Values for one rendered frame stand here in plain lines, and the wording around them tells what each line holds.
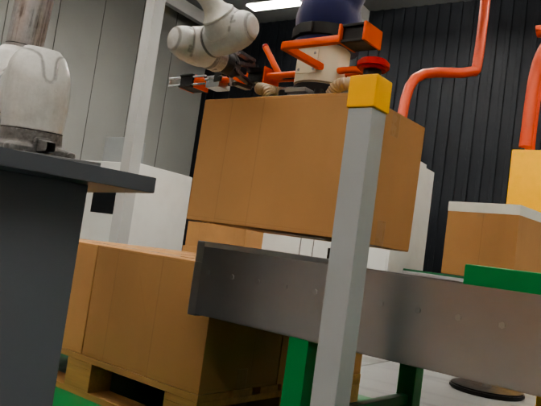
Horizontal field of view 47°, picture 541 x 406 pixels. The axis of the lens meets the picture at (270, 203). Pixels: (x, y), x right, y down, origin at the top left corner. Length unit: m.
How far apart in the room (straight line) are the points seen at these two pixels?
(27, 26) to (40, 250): 0.65
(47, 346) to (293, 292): 0.62
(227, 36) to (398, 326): 0.95
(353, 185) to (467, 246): 2.29
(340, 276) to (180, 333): 0.87
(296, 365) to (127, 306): 0.85
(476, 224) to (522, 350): 2.24
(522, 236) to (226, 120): 1.96
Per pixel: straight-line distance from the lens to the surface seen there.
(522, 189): 9.24
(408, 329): 1.42
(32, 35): 1.93
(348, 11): 2.06
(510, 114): 12.92
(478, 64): 10.82
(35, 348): 1.67
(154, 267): 2.16
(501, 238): 3.48
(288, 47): 1.84
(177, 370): 2.07
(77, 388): 2.46
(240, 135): 1.96
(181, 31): 1.95
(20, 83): 1.70
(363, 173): 1.30
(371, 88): 1.33
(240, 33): 1.86
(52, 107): 1.69
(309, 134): 1.79
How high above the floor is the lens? 0.61
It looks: 4 degrees up
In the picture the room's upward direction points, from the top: 8 degrees clockwise
